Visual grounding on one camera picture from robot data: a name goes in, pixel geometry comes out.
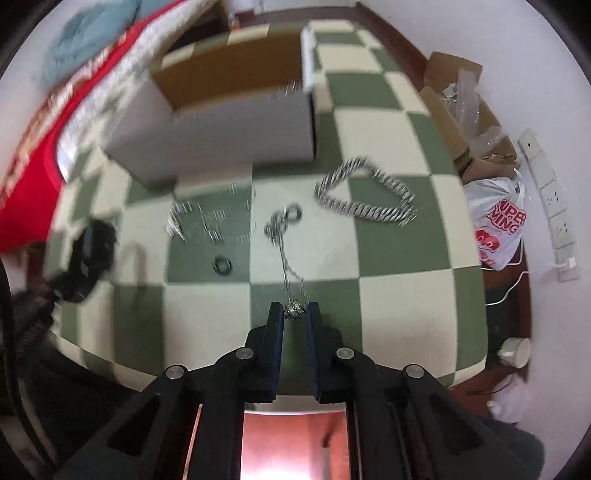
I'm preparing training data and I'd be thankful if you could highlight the white red-printed plastic bag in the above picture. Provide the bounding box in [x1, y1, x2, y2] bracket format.
[463, 169, 527, 271]

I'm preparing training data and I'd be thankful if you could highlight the white cable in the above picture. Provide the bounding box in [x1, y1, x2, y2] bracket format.
[484, 237, 561, 306]

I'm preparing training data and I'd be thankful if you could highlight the clear plastic wrap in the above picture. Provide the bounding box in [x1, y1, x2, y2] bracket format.
[438, 69, 506, 160]

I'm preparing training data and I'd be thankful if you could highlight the red printed blanket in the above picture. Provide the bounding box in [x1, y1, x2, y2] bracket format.
[0, 0, 222, 254]

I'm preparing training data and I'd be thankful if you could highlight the white jewelry box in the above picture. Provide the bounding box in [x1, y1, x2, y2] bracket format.
[105, 27, 320, 187]

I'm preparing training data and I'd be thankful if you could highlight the white cup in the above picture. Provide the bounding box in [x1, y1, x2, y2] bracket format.
[498, 337, 533, 368]

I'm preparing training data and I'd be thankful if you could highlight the green checkered tablecloth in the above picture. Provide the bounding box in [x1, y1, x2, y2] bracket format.
[48, 19, 489, 397]

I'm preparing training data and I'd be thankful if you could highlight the blue-grey cloth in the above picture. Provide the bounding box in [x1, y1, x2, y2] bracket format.
[41, 0, 181, 88]

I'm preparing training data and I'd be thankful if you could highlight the white power strip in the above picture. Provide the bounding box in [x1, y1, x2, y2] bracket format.
[517, 128, 581, 282]

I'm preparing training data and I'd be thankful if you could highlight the thin silver chain necklace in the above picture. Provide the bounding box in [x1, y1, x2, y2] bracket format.
[264, 210, 309, 320]

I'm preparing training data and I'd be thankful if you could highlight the cardboard box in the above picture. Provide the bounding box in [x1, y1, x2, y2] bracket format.
[419, 52, 519, 182]

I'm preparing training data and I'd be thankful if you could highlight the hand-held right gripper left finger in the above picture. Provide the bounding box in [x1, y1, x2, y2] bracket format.
[55, 302, 284, 480]

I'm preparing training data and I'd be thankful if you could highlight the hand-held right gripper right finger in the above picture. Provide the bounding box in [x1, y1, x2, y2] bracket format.
[307, 302, 546, 480]

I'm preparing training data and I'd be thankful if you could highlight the sparkly silver bracelet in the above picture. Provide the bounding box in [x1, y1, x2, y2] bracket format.
[166, 184, 257, 244]

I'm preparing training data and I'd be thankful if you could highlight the thick silver link chain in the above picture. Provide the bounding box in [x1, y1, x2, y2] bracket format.
[314, 156, 419, 228]

